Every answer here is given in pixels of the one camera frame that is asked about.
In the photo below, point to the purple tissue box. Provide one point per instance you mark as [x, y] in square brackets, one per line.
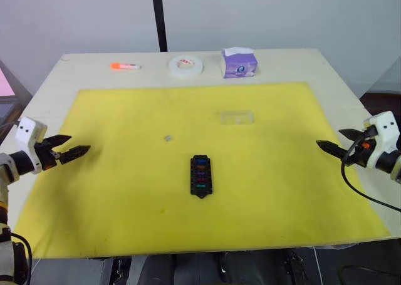
[239, 67]

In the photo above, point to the black fuse box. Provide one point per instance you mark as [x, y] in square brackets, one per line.
[192, 178]

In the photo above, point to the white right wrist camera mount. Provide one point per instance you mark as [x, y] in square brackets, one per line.
[383, 128]

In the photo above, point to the black vertical post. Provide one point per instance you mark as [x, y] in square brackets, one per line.
[159, 15]

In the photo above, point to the clear plastic fuse box cover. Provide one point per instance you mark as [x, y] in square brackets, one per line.
[238, 117]

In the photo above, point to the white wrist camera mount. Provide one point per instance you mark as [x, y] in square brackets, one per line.
[383, 128]
[29, 131]

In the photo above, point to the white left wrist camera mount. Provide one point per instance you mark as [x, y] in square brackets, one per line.
[29, 131]

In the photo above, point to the purple small fuse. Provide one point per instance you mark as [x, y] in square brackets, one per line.
[200, 174]

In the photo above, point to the marker with orange cap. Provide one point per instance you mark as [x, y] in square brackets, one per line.
[125, 66]

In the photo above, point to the dark rounded shape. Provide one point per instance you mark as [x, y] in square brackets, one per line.
[257, 269]

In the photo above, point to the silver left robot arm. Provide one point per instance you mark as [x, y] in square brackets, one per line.
[20, 163]

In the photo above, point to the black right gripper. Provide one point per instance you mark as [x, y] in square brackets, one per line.
[363, 155]

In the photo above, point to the blue small fuse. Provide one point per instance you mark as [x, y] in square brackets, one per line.
[200, 162]

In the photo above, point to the red small fuse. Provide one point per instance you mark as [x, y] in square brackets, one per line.
[200, 180]

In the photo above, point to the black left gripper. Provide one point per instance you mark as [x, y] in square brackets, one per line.
[47, 156]

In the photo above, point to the yellow foam mat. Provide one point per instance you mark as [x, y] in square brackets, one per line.
[200, 222]

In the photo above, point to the clear small fuse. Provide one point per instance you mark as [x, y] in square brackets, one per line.
[168, 137]

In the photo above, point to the white tape roll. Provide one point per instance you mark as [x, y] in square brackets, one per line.
[175, 67]

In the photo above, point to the teal small fuse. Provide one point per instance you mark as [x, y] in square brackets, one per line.
[200, 187]

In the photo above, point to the laptop with pink screen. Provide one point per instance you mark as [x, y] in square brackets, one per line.
[6, 84]

